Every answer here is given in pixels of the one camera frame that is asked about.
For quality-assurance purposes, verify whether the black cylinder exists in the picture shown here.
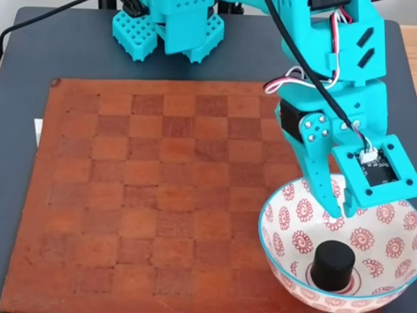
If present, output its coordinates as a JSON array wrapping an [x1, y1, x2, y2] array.
[[309, 240, 356, 291]]

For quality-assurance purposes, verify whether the white bowl with red flowers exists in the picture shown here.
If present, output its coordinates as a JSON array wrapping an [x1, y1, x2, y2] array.
[[258, 175, 417, 313]]

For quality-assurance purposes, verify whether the brown leather chessboard mat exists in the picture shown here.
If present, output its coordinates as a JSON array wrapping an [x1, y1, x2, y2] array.
[[1, 77, 358, 313]]

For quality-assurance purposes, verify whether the black camera cable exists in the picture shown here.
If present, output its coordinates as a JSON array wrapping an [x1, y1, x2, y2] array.
[[263, 0, 379, 162]]

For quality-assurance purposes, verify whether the teal framed camera module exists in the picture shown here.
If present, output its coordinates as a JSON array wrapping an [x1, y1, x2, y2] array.
[[331, 134, 417, 209]]

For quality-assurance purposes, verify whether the white red servo wire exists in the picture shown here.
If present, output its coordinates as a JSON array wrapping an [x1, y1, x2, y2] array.
[[263, 6, 354, 96]]

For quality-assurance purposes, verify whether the black power cable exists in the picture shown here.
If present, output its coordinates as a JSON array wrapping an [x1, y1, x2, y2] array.
[[0, 0, 151, 50]]

